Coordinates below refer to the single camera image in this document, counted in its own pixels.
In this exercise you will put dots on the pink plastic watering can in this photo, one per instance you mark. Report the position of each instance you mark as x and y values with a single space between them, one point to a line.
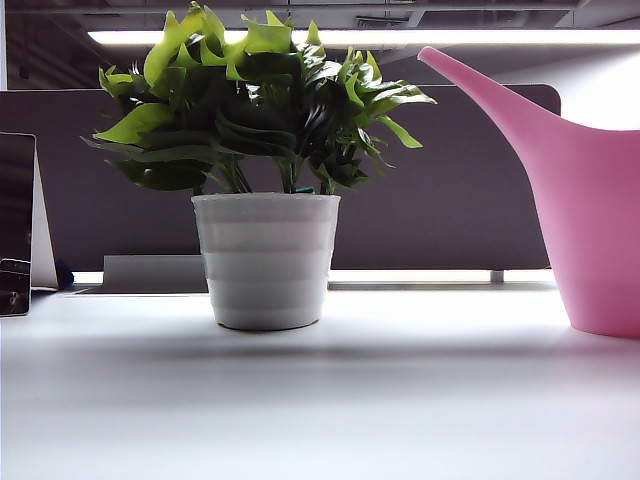
590 200

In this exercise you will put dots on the green plant in white pot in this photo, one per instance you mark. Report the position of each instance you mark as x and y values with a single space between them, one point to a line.
265 260

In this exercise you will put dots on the dark grey desk partition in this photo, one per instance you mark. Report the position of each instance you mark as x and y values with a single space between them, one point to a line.
450 200

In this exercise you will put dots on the long ceiling light strip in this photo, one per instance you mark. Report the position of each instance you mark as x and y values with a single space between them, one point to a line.
400 36

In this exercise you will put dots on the ceiling air vent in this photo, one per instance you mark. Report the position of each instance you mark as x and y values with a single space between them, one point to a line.
382 22

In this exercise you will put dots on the small blue object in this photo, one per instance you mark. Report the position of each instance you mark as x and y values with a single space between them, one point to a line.
64 275

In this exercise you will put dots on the black display with white frame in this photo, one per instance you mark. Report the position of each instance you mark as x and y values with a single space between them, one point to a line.
15 200

